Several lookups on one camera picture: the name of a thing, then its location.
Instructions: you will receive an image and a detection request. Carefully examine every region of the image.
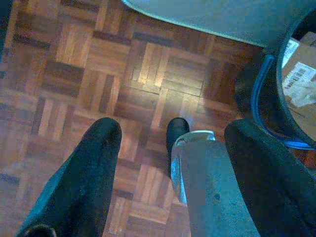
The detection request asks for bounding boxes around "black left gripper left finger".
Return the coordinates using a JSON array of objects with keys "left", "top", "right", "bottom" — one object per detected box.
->
[{"left": 16, "top": 117, "right": 123, "bottom": 237}]

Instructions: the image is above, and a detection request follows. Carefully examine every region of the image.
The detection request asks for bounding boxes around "white barcode shipping label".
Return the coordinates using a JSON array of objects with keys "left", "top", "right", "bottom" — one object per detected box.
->
[{"left": 282, "top": 61, "right": 316, "bottom": 107}]

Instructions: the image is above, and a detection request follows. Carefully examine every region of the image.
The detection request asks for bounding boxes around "black round trash bin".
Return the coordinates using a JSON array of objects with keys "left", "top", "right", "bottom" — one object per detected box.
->
[{"left": 234, "top": 4, "right": 316, "bottom": 168}]

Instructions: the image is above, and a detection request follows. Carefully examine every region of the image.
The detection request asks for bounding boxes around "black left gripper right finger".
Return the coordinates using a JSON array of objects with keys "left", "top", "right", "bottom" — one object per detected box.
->
[{"left": 224, "top": 118, "right": 316, "bottom": 237}]

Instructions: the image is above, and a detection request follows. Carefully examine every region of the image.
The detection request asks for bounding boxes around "brown cardboard box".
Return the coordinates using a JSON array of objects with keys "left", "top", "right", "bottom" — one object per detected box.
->
[{"left": 281, "top": 32, "right": 316, "bottom": 141}]

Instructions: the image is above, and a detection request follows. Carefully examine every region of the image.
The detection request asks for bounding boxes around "silver robot left leg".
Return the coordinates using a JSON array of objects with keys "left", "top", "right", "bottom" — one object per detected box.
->
[{"left": 170, "top": 130, "right": 260, "bottom": 237}]

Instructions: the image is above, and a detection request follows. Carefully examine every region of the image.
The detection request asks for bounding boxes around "quilted green white mattress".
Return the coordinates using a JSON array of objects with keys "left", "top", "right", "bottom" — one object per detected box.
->
[{"left": 120, "top": 0, "right": 316, "bottom": 49}]

